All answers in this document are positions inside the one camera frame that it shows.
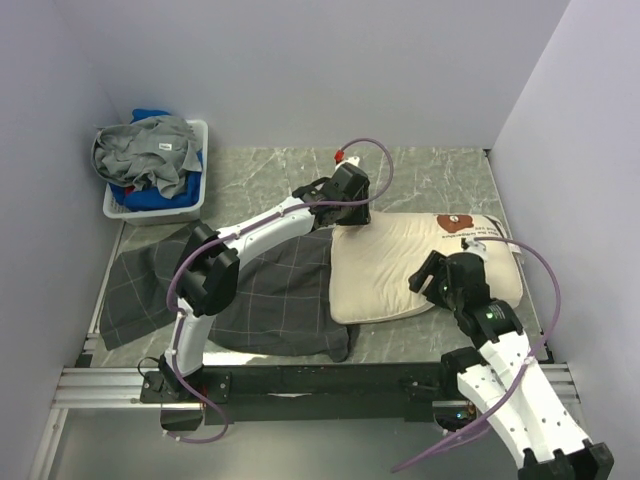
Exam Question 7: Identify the cream bear print pillow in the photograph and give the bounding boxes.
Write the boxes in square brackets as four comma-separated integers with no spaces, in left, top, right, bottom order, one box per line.
[329,212,507,325]

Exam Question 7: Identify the dark grey checked pillowcase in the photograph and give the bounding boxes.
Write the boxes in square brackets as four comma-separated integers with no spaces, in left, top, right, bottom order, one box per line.
[99,226,360,363]

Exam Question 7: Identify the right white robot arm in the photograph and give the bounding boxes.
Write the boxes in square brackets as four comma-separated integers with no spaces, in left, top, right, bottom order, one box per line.
[408,245,614,479]

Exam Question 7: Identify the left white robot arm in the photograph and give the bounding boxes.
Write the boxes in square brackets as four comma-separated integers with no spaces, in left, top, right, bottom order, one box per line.
[159,157,370,402]

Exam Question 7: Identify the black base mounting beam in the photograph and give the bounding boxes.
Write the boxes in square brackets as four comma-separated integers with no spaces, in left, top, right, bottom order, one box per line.
[140,362,476,430]

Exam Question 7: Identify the white plastic laundry basket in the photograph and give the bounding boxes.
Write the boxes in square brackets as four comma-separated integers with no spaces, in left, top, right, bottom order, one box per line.
[102,119,209,226]

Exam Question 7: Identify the grey crumpled shirt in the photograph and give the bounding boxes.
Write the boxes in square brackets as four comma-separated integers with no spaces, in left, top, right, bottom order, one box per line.
[91,115,202,199]

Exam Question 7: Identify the blue cloth in basket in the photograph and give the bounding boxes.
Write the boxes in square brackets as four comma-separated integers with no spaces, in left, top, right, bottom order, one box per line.
[91,109,203,212]

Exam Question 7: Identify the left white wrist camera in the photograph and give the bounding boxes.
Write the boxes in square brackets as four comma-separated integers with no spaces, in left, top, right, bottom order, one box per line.
[334,150,361,168]

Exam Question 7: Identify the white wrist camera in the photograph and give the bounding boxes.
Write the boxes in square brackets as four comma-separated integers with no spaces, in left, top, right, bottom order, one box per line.
[461,238,488,261]
[334,150,361,168]

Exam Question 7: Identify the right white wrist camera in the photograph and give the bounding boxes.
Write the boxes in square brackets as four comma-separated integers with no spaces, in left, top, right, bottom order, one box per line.
[461,238,488,261]

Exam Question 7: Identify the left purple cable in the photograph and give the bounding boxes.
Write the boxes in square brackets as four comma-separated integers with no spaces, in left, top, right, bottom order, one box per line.
[164,137,395,446]

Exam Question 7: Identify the aluminium frame rail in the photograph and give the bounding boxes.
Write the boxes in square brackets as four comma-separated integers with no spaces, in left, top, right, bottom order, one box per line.
[40,222,160,453]

